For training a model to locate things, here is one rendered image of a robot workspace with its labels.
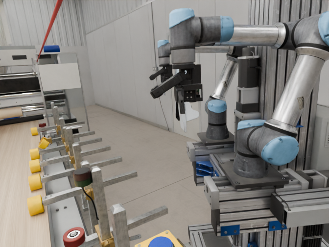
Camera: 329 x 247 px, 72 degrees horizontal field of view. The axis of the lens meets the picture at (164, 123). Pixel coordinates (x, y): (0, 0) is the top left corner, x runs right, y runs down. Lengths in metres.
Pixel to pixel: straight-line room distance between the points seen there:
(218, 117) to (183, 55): 0.80
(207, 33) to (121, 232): 0.61
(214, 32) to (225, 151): 0.93
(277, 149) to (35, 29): 9.44
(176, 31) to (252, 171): 0.63
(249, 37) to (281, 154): 0.43
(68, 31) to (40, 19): 0.97
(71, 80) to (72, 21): 6.91
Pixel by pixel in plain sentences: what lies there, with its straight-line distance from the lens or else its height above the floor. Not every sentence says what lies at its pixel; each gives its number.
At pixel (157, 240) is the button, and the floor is 1.23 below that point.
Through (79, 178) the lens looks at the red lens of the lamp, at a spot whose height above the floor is 1.16.
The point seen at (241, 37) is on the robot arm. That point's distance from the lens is 0.91.
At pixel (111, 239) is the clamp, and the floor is 0.87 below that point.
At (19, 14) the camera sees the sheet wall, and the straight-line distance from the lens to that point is 9.90.
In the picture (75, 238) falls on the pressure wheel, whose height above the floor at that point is 0.91.
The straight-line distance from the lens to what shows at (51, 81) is 3.32.
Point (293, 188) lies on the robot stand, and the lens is 1.15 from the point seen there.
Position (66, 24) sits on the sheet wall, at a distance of 10.06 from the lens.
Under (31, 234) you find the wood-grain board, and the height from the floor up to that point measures 0.90.
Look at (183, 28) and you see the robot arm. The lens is 0.70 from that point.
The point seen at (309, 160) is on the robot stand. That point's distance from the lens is 1.39.
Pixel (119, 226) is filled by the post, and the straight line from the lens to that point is 0.69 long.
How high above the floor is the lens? 1.52
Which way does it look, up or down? 15 degrees down
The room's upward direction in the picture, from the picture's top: 4 degrees counter-clockwise
